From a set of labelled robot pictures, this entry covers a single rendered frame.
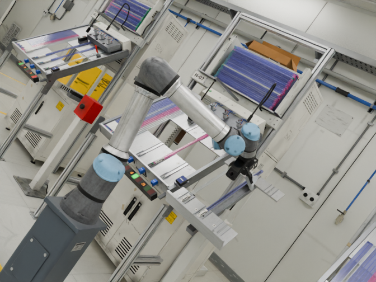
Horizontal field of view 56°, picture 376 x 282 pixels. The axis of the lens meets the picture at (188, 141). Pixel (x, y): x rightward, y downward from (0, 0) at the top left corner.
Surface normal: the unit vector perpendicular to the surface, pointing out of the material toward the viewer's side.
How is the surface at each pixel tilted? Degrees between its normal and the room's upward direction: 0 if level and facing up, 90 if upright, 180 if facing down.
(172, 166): 48
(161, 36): 90
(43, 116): 90
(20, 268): 90
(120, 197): 90
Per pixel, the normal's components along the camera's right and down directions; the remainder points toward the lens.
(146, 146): 0.03, -0.76
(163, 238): -0.49, -0.29
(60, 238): -0.32, -0.16
